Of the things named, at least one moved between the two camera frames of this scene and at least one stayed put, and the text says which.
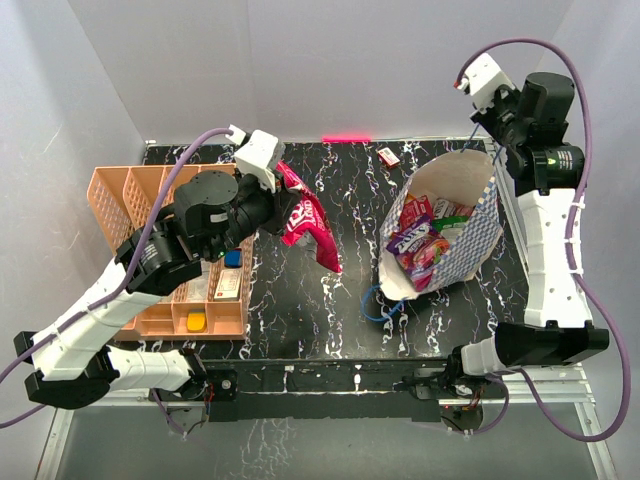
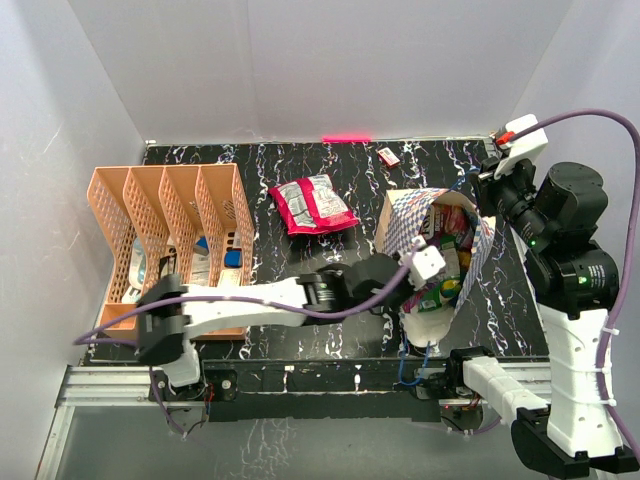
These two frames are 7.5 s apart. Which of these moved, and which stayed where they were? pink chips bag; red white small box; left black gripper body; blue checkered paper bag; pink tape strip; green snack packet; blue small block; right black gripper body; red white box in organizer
Moved: pink chips bag; blue checkered paper bag; right black gripper body; left black gripper body; green snack packet
Stayed: red white small box; pink tape strip; red white box in organizer; blue small block
